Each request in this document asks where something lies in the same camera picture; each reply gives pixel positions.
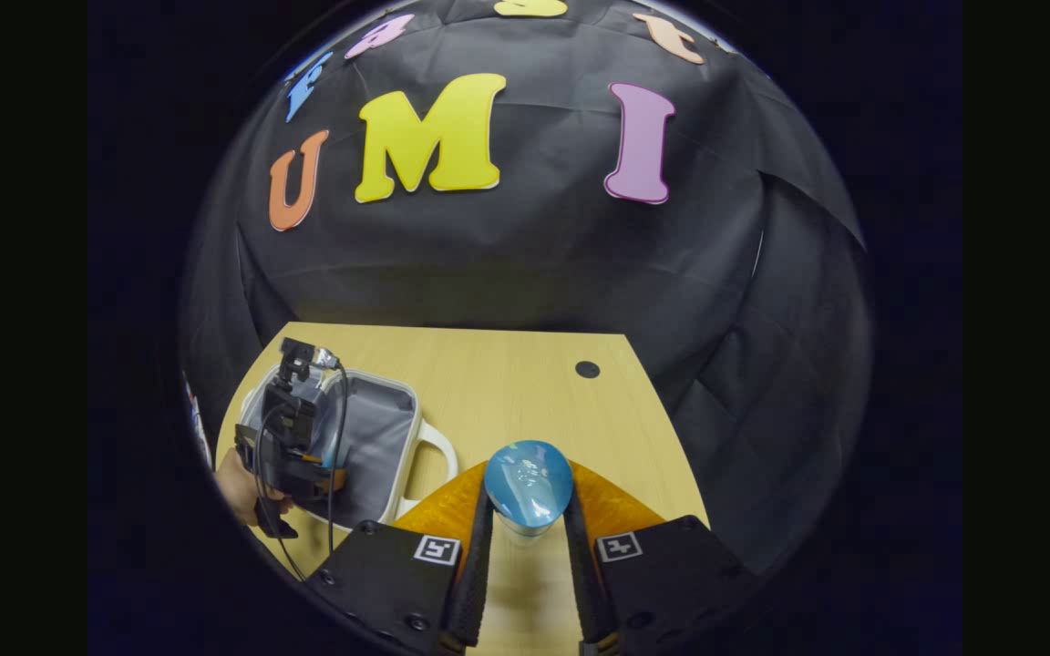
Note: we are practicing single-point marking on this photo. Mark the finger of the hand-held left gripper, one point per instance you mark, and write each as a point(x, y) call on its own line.
point(337, 481)

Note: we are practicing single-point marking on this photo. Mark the blue capped bottle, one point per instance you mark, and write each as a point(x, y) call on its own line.
point(528, 483)

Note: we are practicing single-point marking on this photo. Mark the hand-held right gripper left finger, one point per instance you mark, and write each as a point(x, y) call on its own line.
point(475, 583)

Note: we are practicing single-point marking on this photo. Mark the black round table grommet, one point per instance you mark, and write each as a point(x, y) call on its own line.
point(587, 369)

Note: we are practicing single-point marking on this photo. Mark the black backdrop cloth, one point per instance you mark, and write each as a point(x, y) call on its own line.
point(507, 264)

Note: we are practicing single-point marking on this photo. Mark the white suitcase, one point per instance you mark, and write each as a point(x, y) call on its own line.
point(379, 437)

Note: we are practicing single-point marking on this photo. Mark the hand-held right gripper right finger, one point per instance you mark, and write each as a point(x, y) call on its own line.
point(584, 583)

